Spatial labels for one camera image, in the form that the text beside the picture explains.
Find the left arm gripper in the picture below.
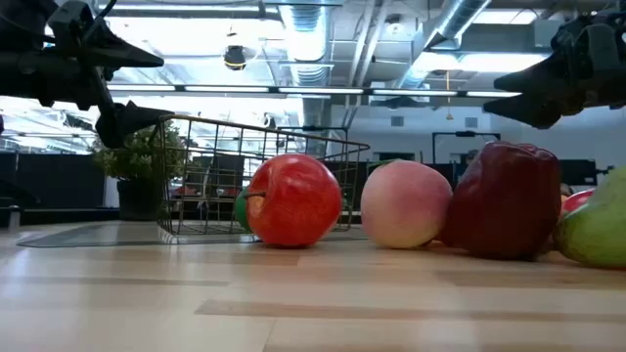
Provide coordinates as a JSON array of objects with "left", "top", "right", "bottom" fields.
[{"left": 0, "top": 0, "right": 175, "bottom": 151}]

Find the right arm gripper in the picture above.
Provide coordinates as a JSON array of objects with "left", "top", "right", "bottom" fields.
[{"left": 482, "top": 9, "right": 626, "bottom": 130}]

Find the dark red bell pepper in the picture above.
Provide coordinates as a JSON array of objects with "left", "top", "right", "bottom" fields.
[{"left": 439, "top": 140, "right": 562, "bottom": 260}]

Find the red orange round fruit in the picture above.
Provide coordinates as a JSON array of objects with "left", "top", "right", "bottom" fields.
[{"left": 561, "top": 188, "right": 596, "bottom": 217}]

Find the green lime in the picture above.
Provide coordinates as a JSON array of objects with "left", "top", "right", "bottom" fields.
[{"left": 233, "top": 188, "right": 253, "bottom": 233}]

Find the pink peach with leaf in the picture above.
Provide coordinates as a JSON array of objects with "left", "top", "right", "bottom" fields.
[{"left": 360, "top": 158, "right": 454, "bottom": 249}]

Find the red apple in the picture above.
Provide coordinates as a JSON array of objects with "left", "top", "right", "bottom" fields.
[{"left": 246, "top": 154, "right": 343, "bottom": 248}]

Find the potted green plant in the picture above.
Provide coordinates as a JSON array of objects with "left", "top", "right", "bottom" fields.
[{"left": 90, "top": 120, "right": 190, "bottom": 222}]

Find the black monitor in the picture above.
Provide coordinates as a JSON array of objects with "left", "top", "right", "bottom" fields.
[{"left": 559, "top": 158, "right": 599, "bottom": 187}]

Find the long ceiling light bar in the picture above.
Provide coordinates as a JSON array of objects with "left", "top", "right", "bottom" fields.
[{"left": 106, "top": 83, "right": 523, "bottom": 99}]

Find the black ceiling dome device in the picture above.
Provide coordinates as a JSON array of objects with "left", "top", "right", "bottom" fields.
[{"left": 223, "top": 44, "right": 247, "bottom": 72}]

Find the black partition panel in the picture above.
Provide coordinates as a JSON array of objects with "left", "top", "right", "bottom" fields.
[{"left": 0, "top": 151, "right": 107, "bottom": 211}]

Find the green pear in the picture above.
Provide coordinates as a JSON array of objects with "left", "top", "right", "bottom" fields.
[{"left": 554, "top": 165, "right": 626, "bottom": 270}]

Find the grey bordered baking mat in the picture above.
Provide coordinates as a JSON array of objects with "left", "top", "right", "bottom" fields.
[{"left": 17, "top": 222, "right": 371, "bottom": 248}]

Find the gold wire basket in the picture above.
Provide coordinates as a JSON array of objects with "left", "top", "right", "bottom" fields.
[{"left": 155, "top": 113, "right": 372, "bottom": 237}]

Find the silver ventilation duct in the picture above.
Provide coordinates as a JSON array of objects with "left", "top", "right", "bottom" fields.
[{"left": 281, "top": 4, "right": 335, "bottom": 157}]

